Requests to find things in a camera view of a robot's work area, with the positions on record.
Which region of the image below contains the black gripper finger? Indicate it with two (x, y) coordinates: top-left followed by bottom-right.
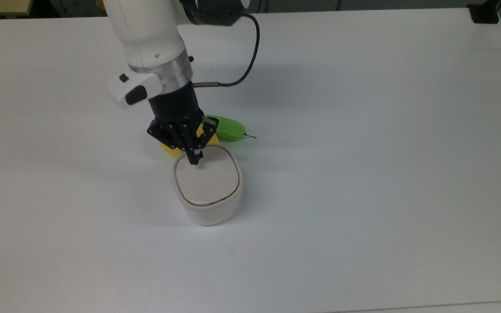
(191, 117), (220, 164)
(147, 121), (196, 166)

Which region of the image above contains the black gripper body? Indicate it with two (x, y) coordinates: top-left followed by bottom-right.
(148, 84), (206, 140)

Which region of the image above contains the cream bin lid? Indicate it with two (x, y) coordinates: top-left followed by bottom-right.
(175, 146), (239, 207)

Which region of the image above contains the yellow toy lemon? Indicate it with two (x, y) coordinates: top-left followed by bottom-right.
(159, 123), (221, 158)

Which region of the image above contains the light green toy cucumber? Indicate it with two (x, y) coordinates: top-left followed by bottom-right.
(204, 114), (258, 143)

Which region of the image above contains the white square bowl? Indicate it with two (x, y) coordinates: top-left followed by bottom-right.
(172, 145), (244, 226)

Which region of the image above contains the black pole stand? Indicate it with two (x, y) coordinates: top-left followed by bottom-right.
(467, 0), (501, 24)

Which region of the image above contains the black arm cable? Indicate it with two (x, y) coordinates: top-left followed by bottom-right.
(180, 0), (261, 88)

